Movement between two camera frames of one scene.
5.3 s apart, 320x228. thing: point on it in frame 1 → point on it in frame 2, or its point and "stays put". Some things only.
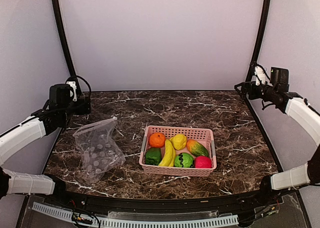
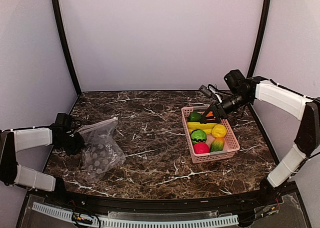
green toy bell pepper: (153, 156) → (194, 116)
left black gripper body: (81, 110) → (71, 145)
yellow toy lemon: (179, 141) → (219, 130)
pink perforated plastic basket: (204, 136) → (231, 144)
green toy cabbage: (184, 160) → (198, 136)
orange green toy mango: (196, 148) → (217, 144)
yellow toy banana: (169, 157) → (207, 127)
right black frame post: (261, 33) stays put
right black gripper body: (253, 94) → (222, 112)
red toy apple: (203, 162) → (200, 148)
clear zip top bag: (100, 148) stays put
